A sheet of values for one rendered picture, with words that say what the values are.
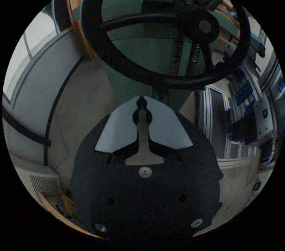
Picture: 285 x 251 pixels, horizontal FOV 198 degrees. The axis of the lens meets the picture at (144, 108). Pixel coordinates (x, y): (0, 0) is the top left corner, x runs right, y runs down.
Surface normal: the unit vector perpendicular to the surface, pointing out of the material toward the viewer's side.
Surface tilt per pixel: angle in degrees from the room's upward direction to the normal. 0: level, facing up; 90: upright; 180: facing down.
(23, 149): 90
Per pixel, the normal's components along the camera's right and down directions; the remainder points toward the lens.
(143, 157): 0.00, -0.46
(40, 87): 1.00, 0.04
